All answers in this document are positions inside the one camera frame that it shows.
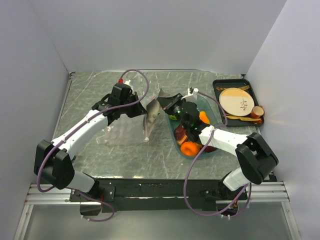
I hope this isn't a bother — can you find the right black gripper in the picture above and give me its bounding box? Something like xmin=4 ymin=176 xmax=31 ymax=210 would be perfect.
xmin=158 ymin=93 xmax=189 ymax=131

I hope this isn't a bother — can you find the grey toy fish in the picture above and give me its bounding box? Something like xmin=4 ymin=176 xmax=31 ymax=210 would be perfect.
xmin=142 ymin=88 xmax=169 ymax=135

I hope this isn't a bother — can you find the clear zip top bag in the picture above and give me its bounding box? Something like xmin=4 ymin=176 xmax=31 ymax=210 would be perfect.
xmin=96 ymin=89 xmax=162 ymax=146

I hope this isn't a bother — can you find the sliced ham piece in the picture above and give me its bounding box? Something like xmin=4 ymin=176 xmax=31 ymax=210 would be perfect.
xmin=174 ymin=124 xmax=189 ymax=146

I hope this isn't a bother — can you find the orange tangerine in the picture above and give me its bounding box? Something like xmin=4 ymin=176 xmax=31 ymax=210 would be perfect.
xmin=180 ymin=141 xmax=201 ymax=157

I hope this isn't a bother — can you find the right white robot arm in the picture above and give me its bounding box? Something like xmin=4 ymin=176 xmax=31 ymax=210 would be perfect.
xmin=157 ymin=93 xmax=279 ymax=199

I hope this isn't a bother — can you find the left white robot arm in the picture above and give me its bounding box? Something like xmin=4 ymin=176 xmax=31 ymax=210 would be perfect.
xmin=33 ymin=81 xmax=147 ymax=201

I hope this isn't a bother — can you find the teal transparent food tray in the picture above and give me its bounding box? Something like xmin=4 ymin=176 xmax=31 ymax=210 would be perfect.
xmin=166 ymin=96 xmax=222 ymax=160

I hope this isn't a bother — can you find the green apple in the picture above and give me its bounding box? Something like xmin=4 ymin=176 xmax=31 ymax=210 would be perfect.
xmin=168 ymin=115 xmax=178 ymax=121

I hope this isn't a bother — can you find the orange mango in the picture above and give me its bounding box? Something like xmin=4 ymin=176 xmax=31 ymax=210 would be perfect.
xmin=199 ymin=111 xmax=211 ymax=125

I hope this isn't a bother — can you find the red apple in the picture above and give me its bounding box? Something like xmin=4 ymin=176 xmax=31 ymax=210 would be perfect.
xmin=204 ymin=146 xmax=217 ymax=153

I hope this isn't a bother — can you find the wooden spoon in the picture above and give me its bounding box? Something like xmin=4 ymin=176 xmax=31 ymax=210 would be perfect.
xmin=226 ymin=113 xmax=250 ymax=118

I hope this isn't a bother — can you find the cream and orange plate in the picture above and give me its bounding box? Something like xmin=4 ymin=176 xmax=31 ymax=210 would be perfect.
xmin=219 ymin=87 xmax=255 ymax=116

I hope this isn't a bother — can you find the black serving tray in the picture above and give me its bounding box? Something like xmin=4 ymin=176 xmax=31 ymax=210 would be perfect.
xmin=212 ymin=78 xmax=264 ymax=127

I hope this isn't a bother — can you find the wooden fork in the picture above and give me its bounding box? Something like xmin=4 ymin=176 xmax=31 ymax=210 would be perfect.
xmin=215 ymin=85 xmax=250 ymax=91

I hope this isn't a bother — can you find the small brown ceramic cup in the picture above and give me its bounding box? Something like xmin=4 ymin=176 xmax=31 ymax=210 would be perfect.
xmin=250 ymin=105 xmax=265 ymax=119

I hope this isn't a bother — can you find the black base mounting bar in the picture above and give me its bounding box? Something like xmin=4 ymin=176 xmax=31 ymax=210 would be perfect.
xmin=69 ymin=178 xmax=249 ymax=217

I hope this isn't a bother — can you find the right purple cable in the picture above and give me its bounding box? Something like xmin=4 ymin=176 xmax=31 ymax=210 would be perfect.
xmin=184 ymin=91 xmax=252 ymax=219

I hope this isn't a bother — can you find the aluminium rail frame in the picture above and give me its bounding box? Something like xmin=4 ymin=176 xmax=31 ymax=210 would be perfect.
xmin=14 ymin=182 xmax=302 ymax=240

